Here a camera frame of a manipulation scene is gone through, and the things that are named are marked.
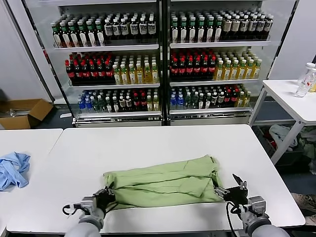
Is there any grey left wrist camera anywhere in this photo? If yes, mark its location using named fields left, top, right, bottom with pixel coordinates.
left=80, top=196, right=99, bottom=213

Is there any open cardboard box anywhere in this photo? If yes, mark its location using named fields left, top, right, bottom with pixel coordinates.
left=0, top=98, right=54, bottom=130

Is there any pale green cloth pile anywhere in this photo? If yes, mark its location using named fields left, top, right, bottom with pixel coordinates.
left=298, top=127, right=316, bottom=160

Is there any metal rods bundle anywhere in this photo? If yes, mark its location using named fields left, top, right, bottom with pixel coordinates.
left=4, top=108, right=32, bottom=116

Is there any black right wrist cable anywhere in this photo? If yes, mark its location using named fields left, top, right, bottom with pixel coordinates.
left=225, top=201, right=239, bottom=237

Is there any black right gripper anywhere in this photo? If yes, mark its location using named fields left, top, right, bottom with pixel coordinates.
left=213, top=173, right=248, bottom=205

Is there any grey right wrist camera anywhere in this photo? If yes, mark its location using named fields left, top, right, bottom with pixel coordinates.
left=247, top=196, right=267, bottom=216

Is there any crumpled light blue shirt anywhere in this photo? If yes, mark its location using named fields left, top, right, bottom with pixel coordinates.
left=0, top=151, right=32, bottom=191

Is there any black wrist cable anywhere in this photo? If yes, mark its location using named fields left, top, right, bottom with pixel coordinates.
left=62, top=203, right=82, bottom=217
left=225, top=201, right=239, bottom=237

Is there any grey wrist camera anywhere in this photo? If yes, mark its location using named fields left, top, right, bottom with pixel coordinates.
left=80, top=196, right=99, bottom=213
left=247, top=196, right=267, bottom=216

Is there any white-cap navy-label dark bottle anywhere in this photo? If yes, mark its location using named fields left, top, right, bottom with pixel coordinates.
left=112, top=18, right=121, bottom=40
left=104, top=18, right=113, bottom=40
left=120, top=18, right=130, bottom=40
left=147, top=17, right=157, bottom=39
left=129, top=18, right=139, bottom=40
left=138, top=17, right=148, bottom=40

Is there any light green t-shirt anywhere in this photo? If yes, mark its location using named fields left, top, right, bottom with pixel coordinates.
left=102, top=154, right=227, bottom=208

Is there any white-cap beige-label dark bottle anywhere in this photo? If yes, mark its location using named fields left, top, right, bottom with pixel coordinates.
left=264, top=15, right=274, bottom=40
left=239, top=15, right=249, bottom=40
left=222, top=16, right=231, bottom=41
left=247, top=15, right=258, bottom=40
left=231, top=15, right=240, bottom=41
left=256, top=15, right=266, bottom=40

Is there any patterned cloth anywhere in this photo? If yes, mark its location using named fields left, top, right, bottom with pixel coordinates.
left=292, top=192, right=316, bottom=224

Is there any green-cap white-label tea bottle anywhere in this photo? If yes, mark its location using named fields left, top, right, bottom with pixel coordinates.
left=205, top=17, right=214, bottom=42
left=197, top=17, right=205, bottom=43
left=188, top=17, right=197, bottom=43
left=69, top=21, right=79, bottom=47
left=86, top=21, right=97, bottom=47
left=179, top=17, right=188, bottom=43
left=214, top=16, right=223, bottom=42
left=170, top=17, right=179, bottom=43
left=52, top=23, right=62, bottom=48
left=95, top=20, right=106, bottom=46
left=60, top=22, right=71, bottom=48
left=78, top=21, right=88, bottom=47

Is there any clear bottle red label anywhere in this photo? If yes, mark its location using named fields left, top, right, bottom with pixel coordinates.
left=295, top=62, right=316, bottom=98

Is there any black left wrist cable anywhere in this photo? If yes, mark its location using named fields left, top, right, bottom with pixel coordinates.
left=62, top=203, right=82, bottom=217

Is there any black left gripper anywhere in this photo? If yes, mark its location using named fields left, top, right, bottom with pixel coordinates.
left=95, top=182, right=116, bottom=212

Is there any white beverage display shelf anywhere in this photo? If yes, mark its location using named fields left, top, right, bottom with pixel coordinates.
left=52, top=0, right=164, bottom=128
left=166, top=0, right=272, bottom=126

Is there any grey white cloth pile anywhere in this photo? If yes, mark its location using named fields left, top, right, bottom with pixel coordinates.
left=268, top=124, right=299, bottom=149

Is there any white side table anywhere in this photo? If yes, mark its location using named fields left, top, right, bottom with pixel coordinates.
left=248, top=79, right=316, bottom=165

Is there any white-cap yellow juice bottle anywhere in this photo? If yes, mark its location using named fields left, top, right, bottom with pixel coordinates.
left=222, top=60, right=231, bottom=80
left=113, top=64, right=121, bottom=85
left=143, top=63, right=152, bottom=83
left=244, top=59, right=254, bottom=79
left=237, top=59, right=246, bottom=80
left=230, top=60, right=238, bottom=80
left=252, top=59, right=262, bottom=79
left=120, top=64, right=129, bottom=85
left=214, top=60, right=223, bottom=81
left=151, top=62, right=159, bottom=83
left=128, top=63, right=137, bottom=84
left=136, top=63, right=144, bottom=84

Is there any glass cabinet door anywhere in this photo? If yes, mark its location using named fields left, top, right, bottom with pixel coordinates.
left=7, top=0, right=75, bottom=120
left=248, top=0, right=301, bottom=123

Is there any clear bottle yellow liquid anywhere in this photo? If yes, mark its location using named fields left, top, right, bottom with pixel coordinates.
left=308, top=68, right=316, bottom=93

